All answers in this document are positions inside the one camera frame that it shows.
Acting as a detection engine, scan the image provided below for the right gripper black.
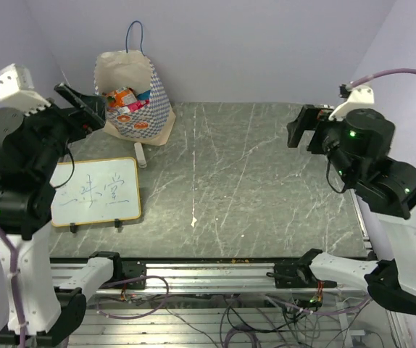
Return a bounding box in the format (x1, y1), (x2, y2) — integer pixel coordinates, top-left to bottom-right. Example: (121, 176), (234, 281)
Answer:
(287, 103), (357, 183)

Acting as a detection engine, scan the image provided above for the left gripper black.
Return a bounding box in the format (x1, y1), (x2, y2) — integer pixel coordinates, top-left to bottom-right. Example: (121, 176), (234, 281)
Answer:
(17, 80), (108, 175)

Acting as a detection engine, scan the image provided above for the orange snack packet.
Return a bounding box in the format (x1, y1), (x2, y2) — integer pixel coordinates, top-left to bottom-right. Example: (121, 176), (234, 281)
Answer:
(103, 87), (137, 109)

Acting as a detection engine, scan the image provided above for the blue checkered paper bag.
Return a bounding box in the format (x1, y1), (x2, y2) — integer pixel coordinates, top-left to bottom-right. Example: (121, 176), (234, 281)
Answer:
(94, 20), (175, 146)

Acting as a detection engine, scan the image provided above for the red chips packet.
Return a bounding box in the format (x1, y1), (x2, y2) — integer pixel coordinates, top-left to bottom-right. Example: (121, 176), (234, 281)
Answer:
(120, 99), (149, 114)

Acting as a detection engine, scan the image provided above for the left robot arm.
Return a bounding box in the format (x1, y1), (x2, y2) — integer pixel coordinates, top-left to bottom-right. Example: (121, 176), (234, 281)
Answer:
(0, 83), (124, 347)

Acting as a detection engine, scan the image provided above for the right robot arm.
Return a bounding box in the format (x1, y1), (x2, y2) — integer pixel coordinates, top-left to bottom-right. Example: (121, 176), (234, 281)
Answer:
(287, 104), (416, 316)

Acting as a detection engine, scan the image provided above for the white marker eraser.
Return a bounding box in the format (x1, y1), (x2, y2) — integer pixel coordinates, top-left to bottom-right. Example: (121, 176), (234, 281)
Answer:
(134, 142), (147, 168)

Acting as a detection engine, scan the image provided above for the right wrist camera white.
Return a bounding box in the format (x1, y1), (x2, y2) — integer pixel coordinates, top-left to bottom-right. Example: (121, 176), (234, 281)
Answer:
(328, 84), (375, 122)

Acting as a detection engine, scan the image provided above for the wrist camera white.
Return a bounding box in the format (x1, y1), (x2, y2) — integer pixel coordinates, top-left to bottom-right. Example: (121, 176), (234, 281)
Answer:
(328, 84), (375, 122)
(0, 64), (51, 115)

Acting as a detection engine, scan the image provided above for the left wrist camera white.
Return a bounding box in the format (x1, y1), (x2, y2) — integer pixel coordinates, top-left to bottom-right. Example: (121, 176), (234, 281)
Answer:
(0, 64), (51, 115)

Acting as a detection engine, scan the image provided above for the small whiteboard yellow frame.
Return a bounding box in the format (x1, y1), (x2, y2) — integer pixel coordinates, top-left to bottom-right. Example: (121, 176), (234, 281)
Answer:
(51, 157), (142, 228)

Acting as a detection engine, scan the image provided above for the aluminium rail frame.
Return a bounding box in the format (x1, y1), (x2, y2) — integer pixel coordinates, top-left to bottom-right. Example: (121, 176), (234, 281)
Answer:
(0, 259), (412, 348)

